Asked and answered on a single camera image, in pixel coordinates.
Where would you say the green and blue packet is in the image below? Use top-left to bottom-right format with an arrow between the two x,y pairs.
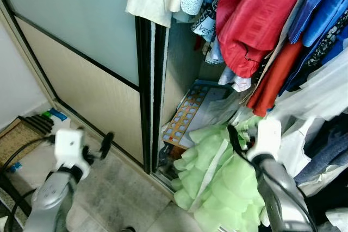
42,108 -> 70,122

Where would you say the white cloth garment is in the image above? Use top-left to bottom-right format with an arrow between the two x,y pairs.
275,117 -> 313,179

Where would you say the black ribbed slipper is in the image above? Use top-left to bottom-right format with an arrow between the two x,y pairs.
19,114 -> 55,136

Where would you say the colourful grid game box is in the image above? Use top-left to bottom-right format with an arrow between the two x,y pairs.
161,81 -> 232,150

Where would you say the light green ruffled dress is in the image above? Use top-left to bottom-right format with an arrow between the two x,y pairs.
172,115 -> 272,232

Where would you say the brown doormat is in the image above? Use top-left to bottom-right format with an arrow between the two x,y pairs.
0,121 -> 41,168

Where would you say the orange-red hanging garment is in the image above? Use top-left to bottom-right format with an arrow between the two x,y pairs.
246,39 -> 305,117

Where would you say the small blue object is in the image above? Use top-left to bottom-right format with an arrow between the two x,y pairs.
8,161 -> 23,172

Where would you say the grey denim garment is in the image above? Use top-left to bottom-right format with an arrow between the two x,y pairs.
294,115 -> 348,185

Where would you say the white garment cover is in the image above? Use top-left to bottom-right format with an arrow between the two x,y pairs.
266,47 -> 348,123

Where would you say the sliding wardrobe door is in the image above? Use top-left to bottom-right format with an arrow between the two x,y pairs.
0,0 -> 166,175

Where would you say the black white printed garment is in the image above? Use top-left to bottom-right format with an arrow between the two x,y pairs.
193,0 -> 221,42

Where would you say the black floral hanging garment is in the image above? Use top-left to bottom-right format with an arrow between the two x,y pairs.
296,9 -> 348,80

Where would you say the red hanging garment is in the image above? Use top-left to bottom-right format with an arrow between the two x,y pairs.
216,0 -> 312,79

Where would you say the blue hanging garment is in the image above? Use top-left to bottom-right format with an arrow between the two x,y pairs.
287,0 -> 348,48

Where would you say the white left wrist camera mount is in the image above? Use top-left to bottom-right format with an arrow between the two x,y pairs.
54,128 -> 91,172

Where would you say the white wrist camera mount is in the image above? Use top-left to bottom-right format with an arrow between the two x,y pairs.
251,117 -> 284,162
54,128 -> 91,172

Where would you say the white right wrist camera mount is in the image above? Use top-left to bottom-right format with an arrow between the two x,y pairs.
251,117 -> 284,162

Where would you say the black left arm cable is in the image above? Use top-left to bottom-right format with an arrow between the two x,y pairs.
0,136 -> 58,232

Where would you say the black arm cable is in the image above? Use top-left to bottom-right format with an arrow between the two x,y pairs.
231,134 -> 318,232
0,136 -> 58,232

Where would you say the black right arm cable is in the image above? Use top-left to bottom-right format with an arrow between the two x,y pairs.
231,134 -> 318,232

